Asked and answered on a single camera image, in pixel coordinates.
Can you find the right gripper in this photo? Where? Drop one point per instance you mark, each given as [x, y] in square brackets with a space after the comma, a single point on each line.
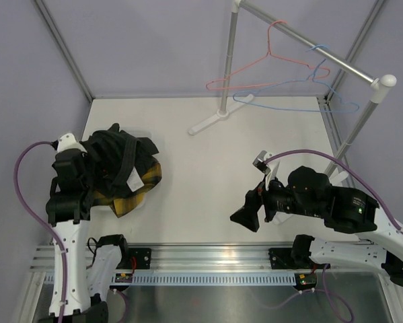
[246, 215]

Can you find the yellow plaid shirt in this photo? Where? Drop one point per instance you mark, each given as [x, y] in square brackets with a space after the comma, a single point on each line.
[122, 206]

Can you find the dark pinstripe shirt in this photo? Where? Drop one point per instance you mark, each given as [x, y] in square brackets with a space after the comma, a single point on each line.
[114, 154]

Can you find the blue wire hanger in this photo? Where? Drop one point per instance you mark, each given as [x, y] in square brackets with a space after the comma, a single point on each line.
[309, 84]

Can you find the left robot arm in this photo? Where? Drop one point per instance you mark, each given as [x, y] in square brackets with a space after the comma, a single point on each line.
[80, 290]

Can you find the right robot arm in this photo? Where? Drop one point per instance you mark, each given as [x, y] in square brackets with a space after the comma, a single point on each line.
[345, 210]

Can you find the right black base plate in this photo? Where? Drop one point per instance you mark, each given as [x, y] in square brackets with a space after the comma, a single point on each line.
[282, 259]

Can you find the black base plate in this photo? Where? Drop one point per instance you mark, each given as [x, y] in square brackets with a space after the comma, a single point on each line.
[282, 259]
[140, 258]

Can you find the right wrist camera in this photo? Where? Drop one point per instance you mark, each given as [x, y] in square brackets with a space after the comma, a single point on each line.
[268, 168]

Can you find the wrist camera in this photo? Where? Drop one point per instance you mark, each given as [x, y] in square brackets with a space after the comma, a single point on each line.
[268, 168]
[67, 141]

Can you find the aluminium mounting rail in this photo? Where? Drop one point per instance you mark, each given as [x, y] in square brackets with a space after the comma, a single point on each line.
[202, 259]

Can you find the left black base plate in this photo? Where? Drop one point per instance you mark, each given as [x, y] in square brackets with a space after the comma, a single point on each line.
[140, 258]

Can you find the white slotted cable duct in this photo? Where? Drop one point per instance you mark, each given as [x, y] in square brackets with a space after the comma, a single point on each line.
[144, 278]

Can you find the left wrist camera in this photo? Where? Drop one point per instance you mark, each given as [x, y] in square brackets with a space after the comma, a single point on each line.
[67, 141]

